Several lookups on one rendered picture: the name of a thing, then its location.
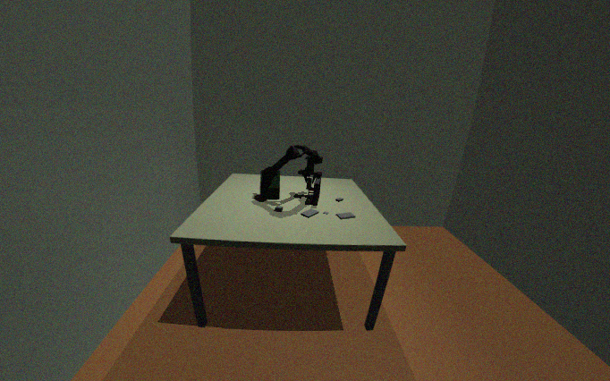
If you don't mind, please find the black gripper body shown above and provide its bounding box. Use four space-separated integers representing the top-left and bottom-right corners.
298 165 322 177

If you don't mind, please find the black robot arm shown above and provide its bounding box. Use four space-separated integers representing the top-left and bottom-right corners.
261 144 323 184

